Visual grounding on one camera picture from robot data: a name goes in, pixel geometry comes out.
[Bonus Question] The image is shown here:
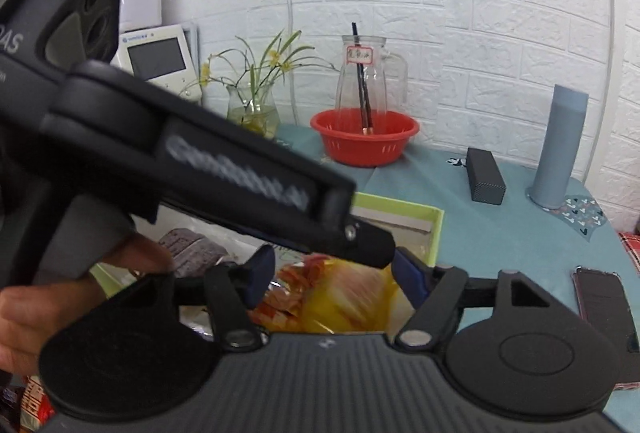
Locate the teal tablecloth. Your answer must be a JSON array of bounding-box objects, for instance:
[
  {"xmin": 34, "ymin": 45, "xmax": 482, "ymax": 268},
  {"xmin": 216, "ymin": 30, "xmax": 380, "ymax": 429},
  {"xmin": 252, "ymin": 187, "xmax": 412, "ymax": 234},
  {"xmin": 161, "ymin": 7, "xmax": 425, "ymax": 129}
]
[{"xmin": 273, "ymin": 122, "xmax": 640, "ymax": 433}]

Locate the red plastic basket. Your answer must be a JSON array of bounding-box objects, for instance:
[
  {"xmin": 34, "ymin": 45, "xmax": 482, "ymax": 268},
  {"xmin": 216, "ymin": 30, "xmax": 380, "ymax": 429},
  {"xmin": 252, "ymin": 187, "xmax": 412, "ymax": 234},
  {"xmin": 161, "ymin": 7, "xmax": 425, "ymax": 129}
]
[{"xmin": 310, "ymin": 109, "xmax": 420, "ymax": 168}]

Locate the black rectangular box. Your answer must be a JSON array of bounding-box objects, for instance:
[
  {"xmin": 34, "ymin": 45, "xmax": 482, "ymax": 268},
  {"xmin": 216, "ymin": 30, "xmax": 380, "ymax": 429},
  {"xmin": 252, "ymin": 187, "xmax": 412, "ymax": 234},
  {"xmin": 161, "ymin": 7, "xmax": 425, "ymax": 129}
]
[{"xmin": 465, "ymin": 147, "xmax": 506, "ymax": 206}]

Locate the green cardboard snack box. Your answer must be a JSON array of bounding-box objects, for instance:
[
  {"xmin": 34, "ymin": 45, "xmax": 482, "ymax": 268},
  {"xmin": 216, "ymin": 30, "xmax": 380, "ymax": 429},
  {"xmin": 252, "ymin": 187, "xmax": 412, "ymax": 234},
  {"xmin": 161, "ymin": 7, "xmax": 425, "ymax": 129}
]
[{"xmin": 89, "ymin": 190, "xmax": 446, "ymax": 333}]

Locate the glass vase with plant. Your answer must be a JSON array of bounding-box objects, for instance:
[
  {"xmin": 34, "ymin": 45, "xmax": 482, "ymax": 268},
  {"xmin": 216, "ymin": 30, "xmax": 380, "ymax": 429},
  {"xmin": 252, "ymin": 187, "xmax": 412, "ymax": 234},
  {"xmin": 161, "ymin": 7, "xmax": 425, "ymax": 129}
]
[{"xmin": 179, "ymin": 30, "xmax": 337, "ymax": 138}]

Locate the yellow orange snack bag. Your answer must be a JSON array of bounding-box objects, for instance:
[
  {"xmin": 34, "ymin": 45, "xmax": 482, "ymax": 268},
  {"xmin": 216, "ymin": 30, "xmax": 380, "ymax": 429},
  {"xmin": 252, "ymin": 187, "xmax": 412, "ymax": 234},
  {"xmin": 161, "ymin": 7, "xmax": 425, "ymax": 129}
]
[{"xmin": 248, "ymin": 254, "xmax": 413, "ymax": 337}]

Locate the dark phone with case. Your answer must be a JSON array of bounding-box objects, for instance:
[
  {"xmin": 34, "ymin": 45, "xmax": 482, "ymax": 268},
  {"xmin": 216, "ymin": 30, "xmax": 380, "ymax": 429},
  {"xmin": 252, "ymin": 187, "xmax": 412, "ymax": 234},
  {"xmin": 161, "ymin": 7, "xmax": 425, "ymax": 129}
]
[{"xmin": 572, "ymin": 266, "xmax": 639, "ymax": 390}]

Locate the grey patterned snack packet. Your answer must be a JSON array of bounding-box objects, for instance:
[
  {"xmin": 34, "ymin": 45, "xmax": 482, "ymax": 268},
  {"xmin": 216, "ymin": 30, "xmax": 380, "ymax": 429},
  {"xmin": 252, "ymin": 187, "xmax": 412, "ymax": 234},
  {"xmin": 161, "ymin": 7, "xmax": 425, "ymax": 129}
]
[{"xmin": 158, "ymin": 228, "xmax": 228, "ymax": 278}]

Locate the bare left hand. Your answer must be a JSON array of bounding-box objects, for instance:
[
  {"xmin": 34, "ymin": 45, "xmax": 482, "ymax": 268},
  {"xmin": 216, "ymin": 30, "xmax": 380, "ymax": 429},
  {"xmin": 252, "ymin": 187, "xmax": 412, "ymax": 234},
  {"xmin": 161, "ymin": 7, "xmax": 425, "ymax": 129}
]
[{"xmin": 0, "ymin": 235, "xmax": 172, "ymax": 375}]

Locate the black straw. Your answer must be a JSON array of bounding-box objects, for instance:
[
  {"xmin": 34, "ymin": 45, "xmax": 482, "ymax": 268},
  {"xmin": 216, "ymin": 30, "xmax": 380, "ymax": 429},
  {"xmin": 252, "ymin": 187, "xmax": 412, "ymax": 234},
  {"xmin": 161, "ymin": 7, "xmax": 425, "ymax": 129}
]
[{"xmin": 351, "ymin": 22, "xmax": 376, "ymax": 134}]

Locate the clear glass pitcher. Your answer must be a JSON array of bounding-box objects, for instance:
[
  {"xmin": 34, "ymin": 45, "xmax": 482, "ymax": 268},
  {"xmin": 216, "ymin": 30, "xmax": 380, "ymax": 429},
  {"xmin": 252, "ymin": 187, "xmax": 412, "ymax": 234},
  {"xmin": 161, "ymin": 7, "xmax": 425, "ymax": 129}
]
[{"xmin": 335, "ymin": 34, "xmax": 408, "ymax": 133}]

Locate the grey cylinder tube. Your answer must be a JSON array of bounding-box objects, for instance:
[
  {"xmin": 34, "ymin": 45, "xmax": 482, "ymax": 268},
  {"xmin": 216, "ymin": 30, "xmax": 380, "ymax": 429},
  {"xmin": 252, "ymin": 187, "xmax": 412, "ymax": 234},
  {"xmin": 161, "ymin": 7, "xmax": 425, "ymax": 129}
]
[{"xmin": 529, "ymin": 84, "xmax": 589, "ymax": 209}]

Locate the white wall cable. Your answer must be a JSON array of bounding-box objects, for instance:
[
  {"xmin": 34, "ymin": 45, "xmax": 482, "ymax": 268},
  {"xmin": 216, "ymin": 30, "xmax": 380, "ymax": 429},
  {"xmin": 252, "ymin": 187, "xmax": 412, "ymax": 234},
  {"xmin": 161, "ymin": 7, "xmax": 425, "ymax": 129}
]
[{"xmin": 284, "ymin": 0, "xmax": 301, "ymax": 127}]

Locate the white machine with screen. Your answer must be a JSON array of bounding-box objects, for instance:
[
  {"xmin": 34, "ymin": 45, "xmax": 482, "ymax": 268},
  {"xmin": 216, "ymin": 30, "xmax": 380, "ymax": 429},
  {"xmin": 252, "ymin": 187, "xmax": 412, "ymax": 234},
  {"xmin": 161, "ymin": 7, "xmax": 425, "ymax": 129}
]
[{"xmin": 112, "ymin": 25, "xmax": 202, "ymax": 104}]

